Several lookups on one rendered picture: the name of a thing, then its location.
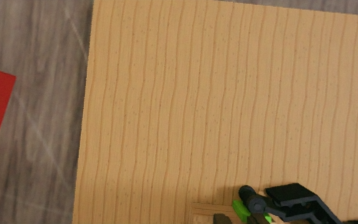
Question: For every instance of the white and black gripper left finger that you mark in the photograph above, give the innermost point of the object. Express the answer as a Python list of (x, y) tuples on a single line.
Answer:
[(221, 219)]

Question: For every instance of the small light wooden block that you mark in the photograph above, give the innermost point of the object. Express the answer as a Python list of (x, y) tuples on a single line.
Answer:
[(203, 213)]

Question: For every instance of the tan wooden bench board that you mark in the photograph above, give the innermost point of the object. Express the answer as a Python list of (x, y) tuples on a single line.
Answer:
[(186, 101)]

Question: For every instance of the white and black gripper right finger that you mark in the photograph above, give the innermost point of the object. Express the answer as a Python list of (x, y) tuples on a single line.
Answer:
[(257, 218)]

